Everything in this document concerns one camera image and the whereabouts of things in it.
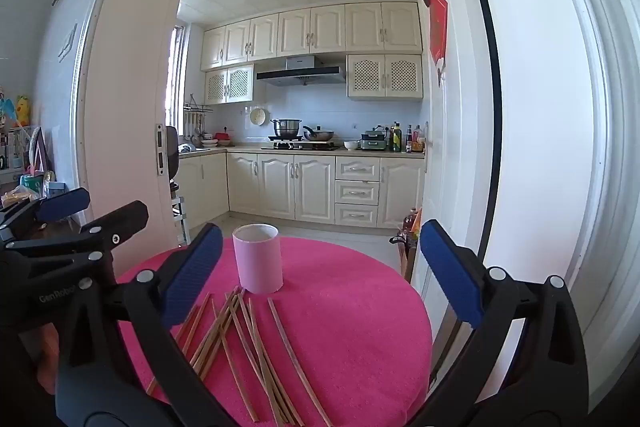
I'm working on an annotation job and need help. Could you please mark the cream upper wall cabinets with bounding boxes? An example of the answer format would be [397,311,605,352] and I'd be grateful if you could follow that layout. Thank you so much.
[200,1,423,72]

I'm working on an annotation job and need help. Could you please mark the white door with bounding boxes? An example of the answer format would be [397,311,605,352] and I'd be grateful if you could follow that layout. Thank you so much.
[411,0,502,358]

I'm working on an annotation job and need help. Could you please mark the metal storage rack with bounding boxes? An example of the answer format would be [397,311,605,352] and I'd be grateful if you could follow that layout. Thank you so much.
[170,197,192,248]

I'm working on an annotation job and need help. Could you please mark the range hood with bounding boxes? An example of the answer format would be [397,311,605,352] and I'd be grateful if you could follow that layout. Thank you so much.
[256,55,347,86]

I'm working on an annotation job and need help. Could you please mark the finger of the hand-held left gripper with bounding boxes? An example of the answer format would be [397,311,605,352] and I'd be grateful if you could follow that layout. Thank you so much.
[5,201,150,268]
[0,188,91,240]

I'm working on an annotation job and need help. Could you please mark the pink cup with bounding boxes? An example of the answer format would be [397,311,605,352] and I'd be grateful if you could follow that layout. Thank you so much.
[233,223,284,295]

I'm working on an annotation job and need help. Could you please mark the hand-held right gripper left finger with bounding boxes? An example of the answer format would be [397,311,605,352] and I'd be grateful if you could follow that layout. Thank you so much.
[54,223,238,427]

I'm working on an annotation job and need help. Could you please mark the small lattice door cabinet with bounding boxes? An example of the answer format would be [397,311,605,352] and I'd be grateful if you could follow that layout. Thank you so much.
[204,63,255,105]

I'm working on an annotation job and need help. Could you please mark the cream lower kitchen cabinets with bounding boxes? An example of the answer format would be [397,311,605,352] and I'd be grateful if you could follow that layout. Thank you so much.
[178,149,426,229]

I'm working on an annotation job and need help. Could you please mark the gas stove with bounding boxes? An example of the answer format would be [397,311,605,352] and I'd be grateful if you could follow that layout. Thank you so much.
[261,136,345,152]

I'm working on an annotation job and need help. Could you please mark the pink round table cover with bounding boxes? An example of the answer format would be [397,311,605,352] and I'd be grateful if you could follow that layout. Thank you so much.
[116,237,433,427]

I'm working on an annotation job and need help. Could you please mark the teal container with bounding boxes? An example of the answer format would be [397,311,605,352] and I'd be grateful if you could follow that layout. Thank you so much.
[20,174,45,198]

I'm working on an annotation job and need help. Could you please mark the wide lattice door cabinet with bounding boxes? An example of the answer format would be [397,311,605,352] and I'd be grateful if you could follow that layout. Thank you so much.
[346,53,424,102]

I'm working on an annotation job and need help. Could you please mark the metal door lock plate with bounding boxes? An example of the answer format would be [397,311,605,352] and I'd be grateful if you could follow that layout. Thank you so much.
[155,123,166,178]

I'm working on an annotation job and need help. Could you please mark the wok with lid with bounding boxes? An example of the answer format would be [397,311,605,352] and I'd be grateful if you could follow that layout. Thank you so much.
[302,125,335,142]

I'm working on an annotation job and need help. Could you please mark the black kitchen appliance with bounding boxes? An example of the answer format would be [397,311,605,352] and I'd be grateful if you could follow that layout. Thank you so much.
[166,126,180,188]

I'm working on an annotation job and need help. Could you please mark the hanging utensil rack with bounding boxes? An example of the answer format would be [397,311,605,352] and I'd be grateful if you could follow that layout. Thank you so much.
[183,94,211,142]

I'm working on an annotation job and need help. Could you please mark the bunch of wooden chopsticks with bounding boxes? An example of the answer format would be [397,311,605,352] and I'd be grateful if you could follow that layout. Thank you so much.
[146,286,333,427]

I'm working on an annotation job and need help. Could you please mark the red wall poster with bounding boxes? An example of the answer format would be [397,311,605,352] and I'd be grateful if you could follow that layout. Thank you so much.
[429,0,449,72]

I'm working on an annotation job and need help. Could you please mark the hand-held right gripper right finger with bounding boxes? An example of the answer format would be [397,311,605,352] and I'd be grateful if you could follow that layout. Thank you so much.
[400,219,591,427]

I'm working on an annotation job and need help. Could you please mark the green electric cooker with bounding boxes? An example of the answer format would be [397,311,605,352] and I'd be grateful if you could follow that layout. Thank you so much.
[360,130,389,152]

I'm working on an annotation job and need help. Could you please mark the steel stock pot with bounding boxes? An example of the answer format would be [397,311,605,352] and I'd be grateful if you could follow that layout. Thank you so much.
[270,119,303,140]

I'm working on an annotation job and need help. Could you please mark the kitchen window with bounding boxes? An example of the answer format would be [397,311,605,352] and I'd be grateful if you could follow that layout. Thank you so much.
[165,26,186,128]

